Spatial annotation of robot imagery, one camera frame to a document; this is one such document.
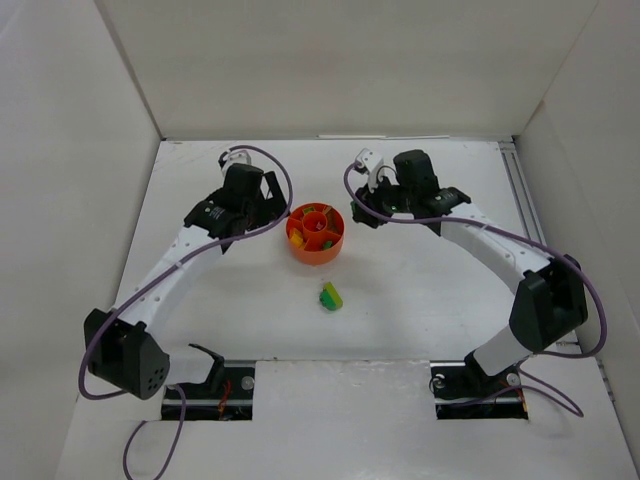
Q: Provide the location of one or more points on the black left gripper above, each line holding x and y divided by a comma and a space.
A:
270, 198

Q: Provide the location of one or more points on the brown studded lego plate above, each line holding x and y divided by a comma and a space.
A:
315, 206

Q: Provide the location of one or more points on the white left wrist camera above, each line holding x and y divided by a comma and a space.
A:
230, 158

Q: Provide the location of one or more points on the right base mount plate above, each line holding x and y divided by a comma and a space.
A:
457, 397

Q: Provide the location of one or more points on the yellow square lego brick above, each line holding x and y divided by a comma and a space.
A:
296, 238

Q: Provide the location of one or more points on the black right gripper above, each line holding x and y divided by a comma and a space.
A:
364, 209

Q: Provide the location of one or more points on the lime sloped lego brick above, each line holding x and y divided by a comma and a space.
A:
334, 293

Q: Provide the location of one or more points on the aluminium rail right side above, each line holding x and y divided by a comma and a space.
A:
568, 344

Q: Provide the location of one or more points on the base mount plate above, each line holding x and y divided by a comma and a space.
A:
231, 400
457, 397

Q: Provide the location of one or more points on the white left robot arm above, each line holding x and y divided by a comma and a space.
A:
123, 344

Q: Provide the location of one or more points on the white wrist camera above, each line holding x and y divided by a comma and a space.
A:
230, 158
369, 162

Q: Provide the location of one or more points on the green curved lego brick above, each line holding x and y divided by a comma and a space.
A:
327, 301

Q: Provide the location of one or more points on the orange round divided container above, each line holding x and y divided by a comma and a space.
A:
313, 254

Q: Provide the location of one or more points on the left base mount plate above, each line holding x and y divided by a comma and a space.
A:
231, 400

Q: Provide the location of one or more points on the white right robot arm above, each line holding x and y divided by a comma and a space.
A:
548, 289

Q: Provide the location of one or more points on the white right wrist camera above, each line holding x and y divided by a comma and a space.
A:
369, 162

